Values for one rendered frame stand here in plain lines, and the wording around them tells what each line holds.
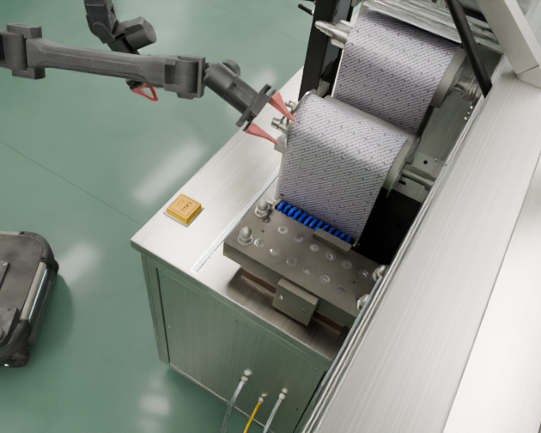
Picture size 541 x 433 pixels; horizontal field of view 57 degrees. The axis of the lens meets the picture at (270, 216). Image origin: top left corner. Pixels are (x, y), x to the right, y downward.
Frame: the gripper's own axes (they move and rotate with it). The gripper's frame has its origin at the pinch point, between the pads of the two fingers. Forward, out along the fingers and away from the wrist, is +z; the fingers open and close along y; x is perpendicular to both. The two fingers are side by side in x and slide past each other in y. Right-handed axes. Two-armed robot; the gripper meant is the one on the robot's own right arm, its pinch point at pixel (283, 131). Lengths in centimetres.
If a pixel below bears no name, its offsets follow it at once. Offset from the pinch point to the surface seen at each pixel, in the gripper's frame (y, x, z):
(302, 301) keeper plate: 27.6, -2.4, 27.5
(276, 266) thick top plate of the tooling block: 24.9, -6.2, 18.6
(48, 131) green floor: 51, -189, -85
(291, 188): 7.6, -15.3, 11.8
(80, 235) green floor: 77, -139, -33
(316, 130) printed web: -4.6, -0.4, 5.6
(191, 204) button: 26.8, -33.1, -4.9
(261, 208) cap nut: 16.1, -14.2, 8.6
